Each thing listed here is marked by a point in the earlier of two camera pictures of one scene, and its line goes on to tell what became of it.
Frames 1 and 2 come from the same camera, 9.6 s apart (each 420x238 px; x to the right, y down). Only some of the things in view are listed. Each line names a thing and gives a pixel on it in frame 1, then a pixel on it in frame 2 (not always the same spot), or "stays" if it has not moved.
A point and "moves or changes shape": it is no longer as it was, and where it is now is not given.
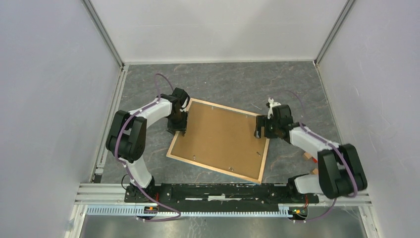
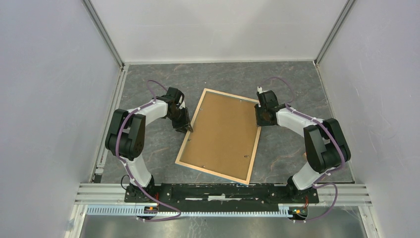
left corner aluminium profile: (104, 33) stays
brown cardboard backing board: (221, 138) moves or changes shape
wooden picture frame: (178, 140) → (225, 136)
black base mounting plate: (260, 195) stays
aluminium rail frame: (104, 193) stays
